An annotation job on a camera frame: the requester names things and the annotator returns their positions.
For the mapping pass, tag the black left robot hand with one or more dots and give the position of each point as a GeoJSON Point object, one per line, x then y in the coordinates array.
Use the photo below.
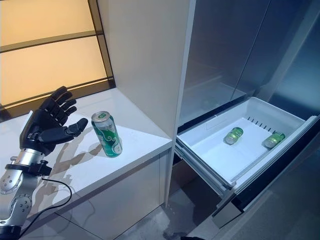
{"type": "Point", "coordinates": [42, 125]}

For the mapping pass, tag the green beer can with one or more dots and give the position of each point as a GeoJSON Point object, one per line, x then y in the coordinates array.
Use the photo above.
{"type": "Point", "coordinates": [108, 137]}
{"type": "Point", "coordinates": [233, 135]}
{"type": "Point", "coordinates": [273, 139]}

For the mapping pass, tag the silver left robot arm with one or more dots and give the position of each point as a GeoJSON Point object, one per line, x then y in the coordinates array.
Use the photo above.
{"type": "Point", "coordinates": [15, 182]}

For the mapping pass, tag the white fridge drawer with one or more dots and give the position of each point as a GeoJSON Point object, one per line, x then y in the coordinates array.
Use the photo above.
{"type": "Point", "coordinates": [207, 150]}

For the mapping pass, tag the stainless steel fridge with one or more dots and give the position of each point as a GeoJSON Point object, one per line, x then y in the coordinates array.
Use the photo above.
{"type": "Point", "coordinates": [225, 50]}

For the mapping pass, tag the white counter cabinet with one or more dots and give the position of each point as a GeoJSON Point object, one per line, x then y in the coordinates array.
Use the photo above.
{"type": "Point", "coordinates": [125, 180]}

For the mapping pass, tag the white tall cabinet panel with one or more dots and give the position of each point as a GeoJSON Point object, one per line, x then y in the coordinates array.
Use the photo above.
{"type": "Point", "coordinates": [145, 62]}

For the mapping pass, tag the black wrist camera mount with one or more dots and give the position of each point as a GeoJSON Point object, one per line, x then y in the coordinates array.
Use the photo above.
{"type": "Point", "coordinates": [37, 168]}

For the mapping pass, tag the lit window with dark frame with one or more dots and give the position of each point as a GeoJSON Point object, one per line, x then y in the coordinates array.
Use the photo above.
{"type": "Point", "coordinates": [50, 62]}

